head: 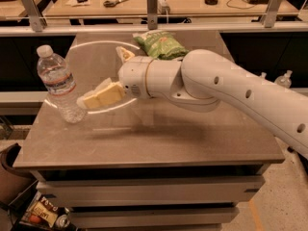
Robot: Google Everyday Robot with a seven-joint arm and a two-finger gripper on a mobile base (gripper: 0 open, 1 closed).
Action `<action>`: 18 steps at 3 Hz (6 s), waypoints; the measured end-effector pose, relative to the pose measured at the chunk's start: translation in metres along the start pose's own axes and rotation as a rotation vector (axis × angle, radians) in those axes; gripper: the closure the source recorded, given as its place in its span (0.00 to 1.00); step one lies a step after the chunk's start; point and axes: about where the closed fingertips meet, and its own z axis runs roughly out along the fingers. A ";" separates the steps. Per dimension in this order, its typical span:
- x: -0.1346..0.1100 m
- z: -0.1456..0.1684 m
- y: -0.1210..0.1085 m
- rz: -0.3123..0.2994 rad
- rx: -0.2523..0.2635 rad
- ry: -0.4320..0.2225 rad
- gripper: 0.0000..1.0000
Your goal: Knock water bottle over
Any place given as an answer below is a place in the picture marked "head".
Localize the brown bin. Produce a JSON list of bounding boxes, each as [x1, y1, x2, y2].
[[0, 143, 35, 205]]

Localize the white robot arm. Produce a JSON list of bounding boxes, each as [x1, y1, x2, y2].
[[77, 47, 308, 157]]

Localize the black handled scissors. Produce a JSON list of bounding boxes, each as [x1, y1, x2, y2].
[[103, 0, 130, 8]]

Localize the metal bracket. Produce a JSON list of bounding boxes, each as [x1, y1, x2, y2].
[[261, 0, 283, 28], [146, 0, 158, 30], [21, 0, 46, 32]]

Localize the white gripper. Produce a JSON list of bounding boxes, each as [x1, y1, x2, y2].
[[77, 46, 153, 110]]

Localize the green chip bag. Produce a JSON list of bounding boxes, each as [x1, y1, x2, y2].
[[133, 30, 189, 60]]

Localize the right metal bracket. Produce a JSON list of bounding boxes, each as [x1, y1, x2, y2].
[[261, 0, 283, 28]]

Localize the clear plastic water bottle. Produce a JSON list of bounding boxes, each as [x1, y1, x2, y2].
[[37, 44, 86, 123]]

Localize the cabinet drawer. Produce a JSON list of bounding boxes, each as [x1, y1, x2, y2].
[[38, 176, 265, 207], [70, 207, 239, 228]]

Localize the left metal bracket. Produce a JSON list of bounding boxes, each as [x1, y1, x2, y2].
[[21, 0, 46, 32]]

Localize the upper cabinet drawer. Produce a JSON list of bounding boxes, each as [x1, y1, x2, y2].
[[38, 176, 265, 207]]

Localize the middle metal bracket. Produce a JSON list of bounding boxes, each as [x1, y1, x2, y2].
[[146, 0, 158, 30]]

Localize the lower cabinet drawer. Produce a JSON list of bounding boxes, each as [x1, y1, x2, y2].
[[70, 207, 239, 228]]

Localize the snack box on floor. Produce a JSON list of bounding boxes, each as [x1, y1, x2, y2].
[[30, 196, 59, 227]]

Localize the black cable on desk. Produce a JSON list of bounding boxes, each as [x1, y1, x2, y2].
[[225, 0, 258, 11]]

